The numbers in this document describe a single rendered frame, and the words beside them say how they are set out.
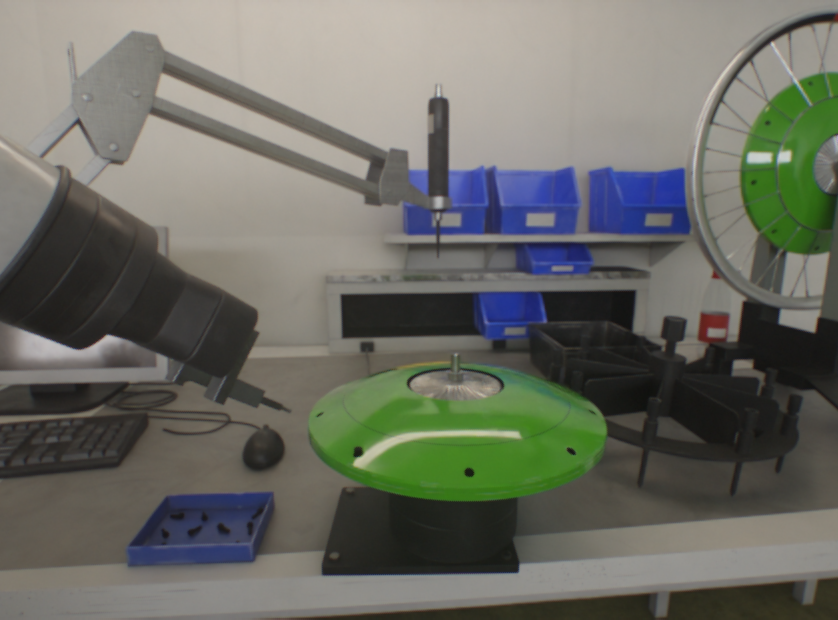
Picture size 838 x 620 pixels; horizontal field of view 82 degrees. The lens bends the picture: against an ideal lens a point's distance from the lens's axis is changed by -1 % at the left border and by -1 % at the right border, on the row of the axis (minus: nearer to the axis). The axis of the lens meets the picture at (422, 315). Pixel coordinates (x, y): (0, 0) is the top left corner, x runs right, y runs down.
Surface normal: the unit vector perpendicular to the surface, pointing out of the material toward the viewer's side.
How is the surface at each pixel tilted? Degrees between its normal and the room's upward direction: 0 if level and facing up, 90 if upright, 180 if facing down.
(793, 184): 94
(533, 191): 90
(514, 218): 100
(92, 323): 117
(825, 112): 77
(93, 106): 90
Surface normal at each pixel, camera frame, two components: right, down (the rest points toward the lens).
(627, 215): 0.09, 0.36
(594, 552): 0.00, -0.98
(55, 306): 0.44, 0.60
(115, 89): 0.59, 0.16
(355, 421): -0.32, -0.86
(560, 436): 0.26, -0.85
